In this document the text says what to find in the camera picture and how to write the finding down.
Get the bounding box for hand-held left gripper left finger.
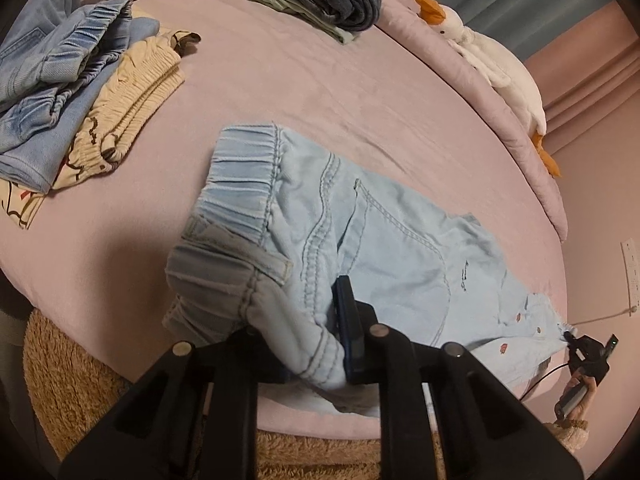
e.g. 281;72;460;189
57;326;289;480

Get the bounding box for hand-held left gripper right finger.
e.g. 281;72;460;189
332;275;585;480

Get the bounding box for light blue denim pants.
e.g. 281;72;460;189
164;121;576;417

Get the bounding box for person's right forearm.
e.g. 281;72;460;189
542;417;591;453

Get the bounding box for person's right hand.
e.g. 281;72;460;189
555;374;598;422

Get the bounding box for brown fluffy rug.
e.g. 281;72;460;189
22;307;451;480

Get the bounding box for pink bed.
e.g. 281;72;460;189
0;0;571;441

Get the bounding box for pink curtain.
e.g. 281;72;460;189
520;5;640;156

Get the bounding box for pink comforter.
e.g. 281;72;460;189
372;0;569;243

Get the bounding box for light blue garment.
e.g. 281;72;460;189
0;17;161;195

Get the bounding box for white goose plush toy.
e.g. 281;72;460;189
412;0;562;178

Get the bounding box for blue denim jeans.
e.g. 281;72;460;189
0;0;136;156

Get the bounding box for beige cable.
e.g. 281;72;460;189
570;307;633;328

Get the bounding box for black cable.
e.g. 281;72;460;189
517;360;571;403

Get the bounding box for white wall socket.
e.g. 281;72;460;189
621;240;640;313

